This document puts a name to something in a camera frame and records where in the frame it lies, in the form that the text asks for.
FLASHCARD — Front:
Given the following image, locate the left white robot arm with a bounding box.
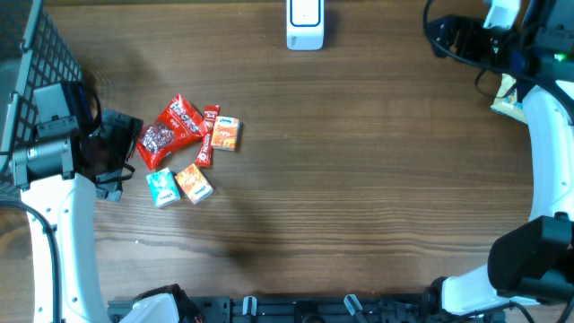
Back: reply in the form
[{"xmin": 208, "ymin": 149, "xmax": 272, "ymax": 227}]
[{"xmin": 1, "ymin": 81, "xmax": 143, "ymax": 322}]

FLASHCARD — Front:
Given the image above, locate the orange tissue pack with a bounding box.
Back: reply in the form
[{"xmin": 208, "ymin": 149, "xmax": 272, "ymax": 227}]
[
  {"xmin": 211, "ymin": 117, "xmax": 241, "ymax": 151},
  {"xmin": 175, "ymin": 164, "xmax": 213, "ymax": 205}
]

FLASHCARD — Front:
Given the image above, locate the white barcode scanner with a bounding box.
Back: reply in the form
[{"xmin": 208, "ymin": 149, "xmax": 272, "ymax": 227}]
[{"xmin": 286, "ymin": 0, "xmax": 325, "ymax": 51}]

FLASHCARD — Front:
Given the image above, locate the red coffee stick sachet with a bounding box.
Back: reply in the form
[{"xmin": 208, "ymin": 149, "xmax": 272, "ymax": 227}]
[{"xmin": 195, "ymin": 105, "xmax": 221, "ymax": 168}]

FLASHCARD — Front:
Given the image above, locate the yellow snack bag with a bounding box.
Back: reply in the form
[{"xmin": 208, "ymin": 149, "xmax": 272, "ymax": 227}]
[{"xmin": 491, "ymin": 74, "xmax": 527, "ymax": 124}]

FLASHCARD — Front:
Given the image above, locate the teal tissue pack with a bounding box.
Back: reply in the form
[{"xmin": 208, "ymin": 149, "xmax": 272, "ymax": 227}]
[{"xmin": 146, "ymin": 168, "xmax": 180, "ymax": 208}]

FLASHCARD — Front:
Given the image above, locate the red candy bag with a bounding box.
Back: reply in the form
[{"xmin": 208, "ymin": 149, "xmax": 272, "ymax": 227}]
[{"xmin": 136, "ymin": 94, "xmax": 208, "ymax": 170}]

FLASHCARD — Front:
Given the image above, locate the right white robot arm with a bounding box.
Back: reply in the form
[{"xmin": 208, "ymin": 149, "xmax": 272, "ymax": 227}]
[{"xmin": 422, "ymin": 0, "xmax": 573, "ymax": 320}]

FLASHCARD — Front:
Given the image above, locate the black wire mesh basket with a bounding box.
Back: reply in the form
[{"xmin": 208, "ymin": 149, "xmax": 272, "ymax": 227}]
[{"xmin": 1, "ymin": 0, "xmax": 82, "ymax": 200}]

